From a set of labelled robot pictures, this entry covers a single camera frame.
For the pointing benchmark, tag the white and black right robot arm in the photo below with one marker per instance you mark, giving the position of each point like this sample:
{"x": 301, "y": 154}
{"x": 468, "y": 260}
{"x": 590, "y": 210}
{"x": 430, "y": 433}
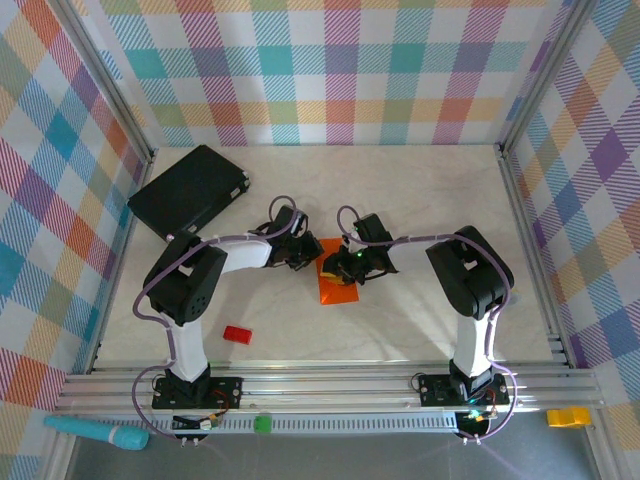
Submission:
{"x": 475, "y": 345}

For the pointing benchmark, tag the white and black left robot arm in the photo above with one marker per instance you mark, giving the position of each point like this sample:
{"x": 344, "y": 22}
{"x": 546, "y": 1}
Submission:
{"x": 190, "y": 350}

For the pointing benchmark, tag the red plastic block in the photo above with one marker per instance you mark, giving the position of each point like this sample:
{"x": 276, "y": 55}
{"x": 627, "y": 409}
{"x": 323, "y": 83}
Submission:
{"x": 238, "y": 335}

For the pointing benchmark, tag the black flat case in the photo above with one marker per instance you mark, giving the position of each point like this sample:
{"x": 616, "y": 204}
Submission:
{"x": 185, "y": 190}

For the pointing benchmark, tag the green plastic block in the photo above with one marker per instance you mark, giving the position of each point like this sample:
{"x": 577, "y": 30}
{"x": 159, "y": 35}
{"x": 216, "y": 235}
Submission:
{"x": 262, "y": 424}

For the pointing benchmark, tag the teal cylinder with white band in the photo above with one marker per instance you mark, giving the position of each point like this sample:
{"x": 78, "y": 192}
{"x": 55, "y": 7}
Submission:
{"x": 125, "y": 438}

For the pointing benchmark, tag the yellow plastic block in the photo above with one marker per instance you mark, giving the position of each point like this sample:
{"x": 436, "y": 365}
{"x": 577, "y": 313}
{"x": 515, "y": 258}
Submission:
{"x": 567, "y": 417}

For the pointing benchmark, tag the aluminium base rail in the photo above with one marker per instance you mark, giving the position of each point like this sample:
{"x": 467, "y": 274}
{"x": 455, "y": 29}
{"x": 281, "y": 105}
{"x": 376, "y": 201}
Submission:
{"x": 325, "y": 395}

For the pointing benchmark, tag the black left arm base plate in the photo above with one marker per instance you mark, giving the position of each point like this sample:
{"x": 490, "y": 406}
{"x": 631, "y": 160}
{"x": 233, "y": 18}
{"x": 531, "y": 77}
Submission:
{"x": 225, "y": 392}

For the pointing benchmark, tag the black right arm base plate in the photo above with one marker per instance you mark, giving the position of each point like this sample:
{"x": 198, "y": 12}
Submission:
{"x": 435, "y": 390}

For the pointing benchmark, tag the aluminium side rail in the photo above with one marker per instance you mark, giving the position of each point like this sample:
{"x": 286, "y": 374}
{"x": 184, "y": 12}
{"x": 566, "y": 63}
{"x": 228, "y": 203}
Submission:
{"x": 112, "y": 280}
{"x": 525, "y": 225}

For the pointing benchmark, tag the aluminium frame post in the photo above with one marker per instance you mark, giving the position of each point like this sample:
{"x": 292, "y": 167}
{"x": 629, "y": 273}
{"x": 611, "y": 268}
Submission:
{"x": 107, "y": 85}
{"x": 545, "y": 75}

